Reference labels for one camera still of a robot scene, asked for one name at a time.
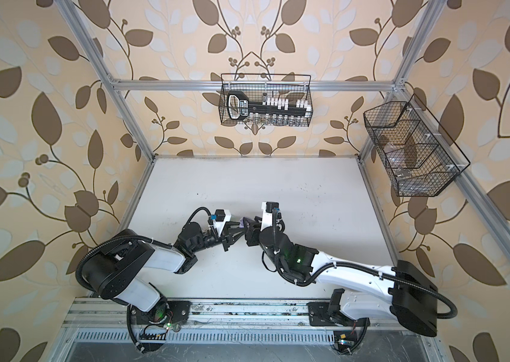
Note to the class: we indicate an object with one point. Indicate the black wire basket right wall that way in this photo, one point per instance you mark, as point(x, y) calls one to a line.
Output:
point(418, 154)

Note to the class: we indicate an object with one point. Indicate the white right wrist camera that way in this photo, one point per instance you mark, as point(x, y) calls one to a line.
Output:
point(267, 217)

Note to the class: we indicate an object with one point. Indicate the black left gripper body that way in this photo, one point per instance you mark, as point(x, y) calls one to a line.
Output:
point(211, 241)

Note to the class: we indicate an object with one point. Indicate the black socket holder tool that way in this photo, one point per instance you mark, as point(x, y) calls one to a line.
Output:
point(241, 107)

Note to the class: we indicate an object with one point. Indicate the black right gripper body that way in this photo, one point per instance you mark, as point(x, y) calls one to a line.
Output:
point(256, 234)

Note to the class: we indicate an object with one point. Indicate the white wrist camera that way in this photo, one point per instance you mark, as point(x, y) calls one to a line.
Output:
point(267, 217)
point(219, 219)

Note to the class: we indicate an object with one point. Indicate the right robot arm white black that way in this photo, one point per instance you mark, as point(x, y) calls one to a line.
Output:
point(361, 291)

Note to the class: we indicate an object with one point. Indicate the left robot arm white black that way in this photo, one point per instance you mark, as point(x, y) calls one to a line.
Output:
point(111, 270)

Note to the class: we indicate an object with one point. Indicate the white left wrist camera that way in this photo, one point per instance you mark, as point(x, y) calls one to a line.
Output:
point(219, 219)

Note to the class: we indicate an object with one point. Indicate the black wire basket wall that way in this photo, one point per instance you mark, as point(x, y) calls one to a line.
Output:
point(418, 154)
point(292, 86)

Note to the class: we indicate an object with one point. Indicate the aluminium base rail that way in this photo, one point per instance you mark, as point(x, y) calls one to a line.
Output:
point(240, 322)

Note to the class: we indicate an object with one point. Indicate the black wire basket back wall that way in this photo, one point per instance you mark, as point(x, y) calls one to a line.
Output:
point(292, 86)

